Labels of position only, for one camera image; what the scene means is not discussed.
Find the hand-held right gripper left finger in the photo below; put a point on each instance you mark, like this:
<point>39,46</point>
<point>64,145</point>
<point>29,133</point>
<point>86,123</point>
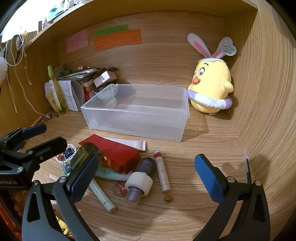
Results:
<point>83,178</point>

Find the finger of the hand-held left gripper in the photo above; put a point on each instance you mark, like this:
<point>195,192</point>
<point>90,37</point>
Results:
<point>48,147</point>
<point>34,131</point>

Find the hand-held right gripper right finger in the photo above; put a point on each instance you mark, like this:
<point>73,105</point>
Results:
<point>208,178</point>

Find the small packet green label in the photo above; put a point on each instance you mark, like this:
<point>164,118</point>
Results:
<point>66,170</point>

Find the small black cardboard box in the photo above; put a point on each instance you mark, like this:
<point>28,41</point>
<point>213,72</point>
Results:
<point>69,154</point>

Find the teal small tube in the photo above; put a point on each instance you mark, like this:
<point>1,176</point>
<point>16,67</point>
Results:
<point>108,173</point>

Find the olive green glass bottle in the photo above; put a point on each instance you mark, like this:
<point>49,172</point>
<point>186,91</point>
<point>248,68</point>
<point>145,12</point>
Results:
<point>84,151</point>

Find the light green stick tube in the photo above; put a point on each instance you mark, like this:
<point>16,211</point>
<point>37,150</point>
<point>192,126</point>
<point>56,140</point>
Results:
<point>103,197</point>

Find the tan wooden stick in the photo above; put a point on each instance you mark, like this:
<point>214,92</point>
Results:
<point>52,176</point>

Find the red foil packet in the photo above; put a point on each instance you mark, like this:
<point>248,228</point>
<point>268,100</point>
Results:
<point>113,150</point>

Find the white lip gloss tube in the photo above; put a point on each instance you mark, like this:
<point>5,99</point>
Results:
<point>161,171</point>

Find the white tape roll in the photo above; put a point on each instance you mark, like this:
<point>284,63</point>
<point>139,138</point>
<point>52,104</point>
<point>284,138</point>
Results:
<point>138,184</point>

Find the pale cosmetic squeeze tube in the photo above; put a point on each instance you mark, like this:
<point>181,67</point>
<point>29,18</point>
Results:
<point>134,144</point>

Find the dark purple bottle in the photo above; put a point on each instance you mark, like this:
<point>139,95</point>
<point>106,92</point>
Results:
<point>148,164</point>

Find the clear plastic bin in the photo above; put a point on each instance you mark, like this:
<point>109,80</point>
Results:
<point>138,115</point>

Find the small yellow tube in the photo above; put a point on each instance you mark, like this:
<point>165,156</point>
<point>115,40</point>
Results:
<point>51,102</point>

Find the pink glass trinket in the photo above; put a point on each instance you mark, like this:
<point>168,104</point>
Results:
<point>119,188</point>

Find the thin dark rod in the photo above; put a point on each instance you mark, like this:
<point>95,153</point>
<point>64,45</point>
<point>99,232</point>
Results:
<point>247,164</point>

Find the yellow-green spray bottle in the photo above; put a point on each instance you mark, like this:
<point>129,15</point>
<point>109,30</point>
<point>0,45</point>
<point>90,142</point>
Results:
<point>57,92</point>

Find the yellow soft toy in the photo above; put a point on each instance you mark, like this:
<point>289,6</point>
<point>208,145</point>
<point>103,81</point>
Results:
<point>61,223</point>

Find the red cardboard box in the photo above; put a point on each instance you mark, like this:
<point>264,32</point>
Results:
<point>87,93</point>

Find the stack of booklets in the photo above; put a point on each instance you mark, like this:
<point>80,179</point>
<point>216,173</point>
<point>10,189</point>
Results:
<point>76,75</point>

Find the white fluffy object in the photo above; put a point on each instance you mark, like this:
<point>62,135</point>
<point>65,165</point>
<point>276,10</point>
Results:
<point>1,68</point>

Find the white bowl with marbles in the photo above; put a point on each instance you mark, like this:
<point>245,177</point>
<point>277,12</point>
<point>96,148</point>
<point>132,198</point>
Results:
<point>105,93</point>

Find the red white marker pen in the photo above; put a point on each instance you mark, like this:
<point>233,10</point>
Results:
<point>86,68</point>

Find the small white cardboard box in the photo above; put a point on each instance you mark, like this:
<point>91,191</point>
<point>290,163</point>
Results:
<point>104,77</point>

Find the pink sticky note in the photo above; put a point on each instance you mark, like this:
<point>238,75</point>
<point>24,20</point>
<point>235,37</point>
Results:
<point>77,41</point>

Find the yellow chick plush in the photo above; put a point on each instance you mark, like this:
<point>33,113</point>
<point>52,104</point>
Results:
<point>211,78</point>

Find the teal capped bottle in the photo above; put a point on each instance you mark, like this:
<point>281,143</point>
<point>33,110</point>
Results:
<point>53,12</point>

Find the orange sticky note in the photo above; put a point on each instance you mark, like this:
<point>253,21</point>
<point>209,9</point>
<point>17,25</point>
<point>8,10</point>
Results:
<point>118,40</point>

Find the green sticky note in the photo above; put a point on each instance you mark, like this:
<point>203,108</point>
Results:
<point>112,30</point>

